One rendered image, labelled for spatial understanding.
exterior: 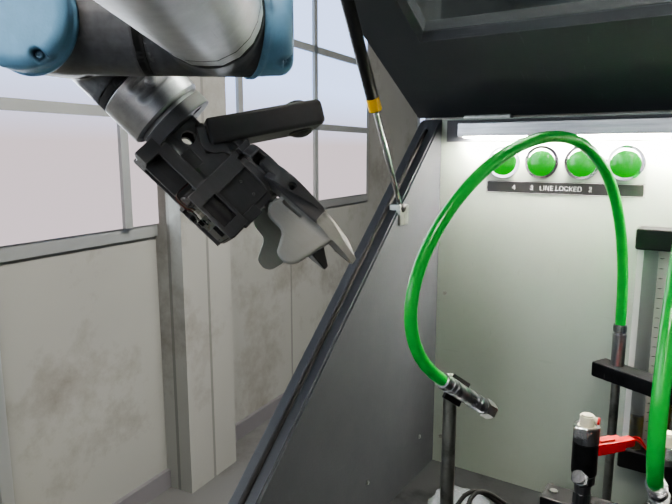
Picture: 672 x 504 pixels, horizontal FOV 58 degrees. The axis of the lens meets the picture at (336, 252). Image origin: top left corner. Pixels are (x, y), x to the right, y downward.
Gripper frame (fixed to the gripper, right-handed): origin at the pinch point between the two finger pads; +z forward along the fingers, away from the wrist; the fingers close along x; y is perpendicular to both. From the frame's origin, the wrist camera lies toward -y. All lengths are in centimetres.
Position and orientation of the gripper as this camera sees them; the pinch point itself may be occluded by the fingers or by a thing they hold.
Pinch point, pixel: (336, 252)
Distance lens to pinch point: 60.1
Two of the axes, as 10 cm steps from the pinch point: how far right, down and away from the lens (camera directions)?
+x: 3.5, -0.8, -9.3
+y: -6.3, 7.2, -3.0
